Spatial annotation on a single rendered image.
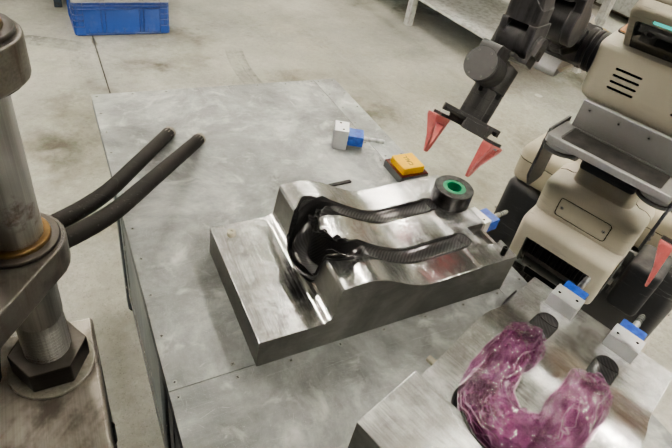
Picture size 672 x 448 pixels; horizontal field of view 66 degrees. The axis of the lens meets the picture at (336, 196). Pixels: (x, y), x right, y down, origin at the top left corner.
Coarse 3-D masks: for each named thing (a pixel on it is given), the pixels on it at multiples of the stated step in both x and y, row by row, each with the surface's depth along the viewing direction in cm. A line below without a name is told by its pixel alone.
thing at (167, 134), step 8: (168, 128) 120; (160, 136) 115; (168, 136) 118; (152, 144) 111; (160, 144) 113; (144, 152) 107; (152, 152) 109; (136, 160) 103; (144, 160) 106; (128, 168) 100; (136, 168) 102; (112, 176) 97; (120, 176) 97; (128, 176) 99
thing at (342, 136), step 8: (336, 120) 131; (336, 128) 128; (344, 128) 128; (352, 128) 131; (336, 136) 128; (344, 136) 128; (352, 136) 128; (360, 136) 129; (336, 144) 129; (344, 144) 129; (352, 144) 130; (360, 144) 130
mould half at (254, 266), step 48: (288, 192) 92; (336, 192) 98; (384, 192) 105; (240, 240) 91; (384, 240) 92; (240, 288) 82; (288, 288) 84; (336, 288) 78; (384, 288) 81; (432, 288) 88; (480, 288) 97; (288, 336) 77; (336, 336) 84
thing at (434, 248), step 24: (312, 216) 86; (360, 216) 96; (384, 216) 100; (408, 216) 100; (288, 240) 87; (312, 240) 86; (336, 240) 83; (360, 240) 85; (432, 240) 95; (456, 240) 97; (312, 264) 87
